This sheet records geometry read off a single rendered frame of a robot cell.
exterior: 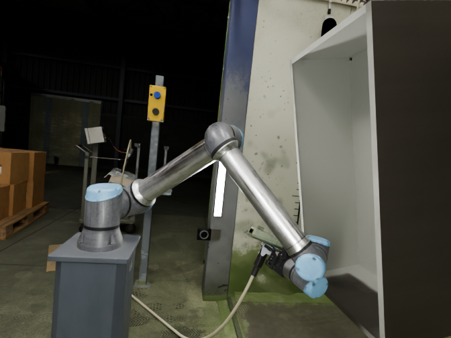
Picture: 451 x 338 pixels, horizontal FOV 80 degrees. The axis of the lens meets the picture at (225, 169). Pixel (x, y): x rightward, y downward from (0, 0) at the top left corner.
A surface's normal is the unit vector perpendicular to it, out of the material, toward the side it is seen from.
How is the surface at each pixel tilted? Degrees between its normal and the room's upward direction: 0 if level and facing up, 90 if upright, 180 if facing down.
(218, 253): 90
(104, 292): 90
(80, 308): 90
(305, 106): 90
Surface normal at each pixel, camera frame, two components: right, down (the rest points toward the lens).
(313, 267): -0.35, 0.08
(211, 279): 0.15, 0.07
